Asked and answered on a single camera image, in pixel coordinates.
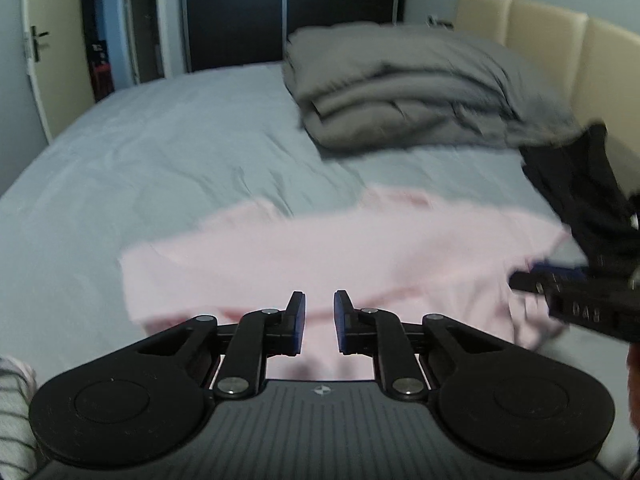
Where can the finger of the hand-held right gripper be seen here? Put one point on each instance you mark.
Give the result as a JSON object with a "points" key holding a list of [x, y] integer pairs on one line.
{"points": [[535, 282]]}

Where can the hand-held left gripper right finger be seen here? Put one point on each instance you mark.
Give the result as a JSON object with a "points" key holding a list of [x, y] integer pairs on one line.
{"points": [[341, 321]]}

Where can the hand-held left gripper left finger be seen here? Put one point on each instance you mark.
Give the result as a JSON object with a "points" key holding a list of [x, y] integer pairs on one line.
{"points": [[299, 321]]}

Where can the pink garment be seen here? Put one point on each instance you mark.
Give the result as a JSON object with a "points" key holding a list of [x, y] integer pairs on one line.
{"points": [[350, 245]]}

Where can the person's right forearm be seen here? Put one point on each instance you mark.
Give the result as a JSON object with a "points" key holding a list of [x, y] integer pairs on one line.
{"points": [[635, 390]]}

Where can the black garment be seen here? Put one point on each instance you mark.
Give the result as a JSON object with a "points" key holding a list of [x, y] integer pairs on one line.
{"points": [[585, 195]]}

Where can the bed with grey sheet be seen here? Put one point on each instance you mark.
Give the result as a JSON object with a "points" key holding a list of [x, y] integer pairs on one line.
{"points": [[150, 160]]}

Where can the folded grey duvet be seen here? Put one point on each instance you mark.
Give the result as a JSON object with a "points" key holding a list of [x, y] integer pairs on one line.
{"points": [[410, 90]]}

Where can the beige padded headboard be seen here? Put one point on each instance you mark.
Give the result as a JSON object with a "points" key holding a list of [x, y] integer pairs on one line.
{"points": [[560, 45]]}

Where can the person's striped clothing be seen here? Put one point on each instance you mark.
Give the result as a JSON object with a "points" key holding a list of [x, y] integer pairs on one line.
{"points": [[15, 420]]}

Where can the dark wardrobe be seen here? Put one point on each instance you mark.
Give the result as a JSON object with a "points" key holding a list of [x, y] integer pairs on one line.
{"points": [[300, 15]]}

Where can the red object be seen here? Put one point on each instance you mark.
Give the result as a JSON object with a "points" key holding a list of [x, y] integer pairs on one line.
{"points": [[102, 80]]}

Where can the cream door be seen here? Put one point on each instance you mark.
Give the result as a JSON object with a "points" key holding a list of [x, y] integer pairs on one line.
{"points": [[60, 60]]}

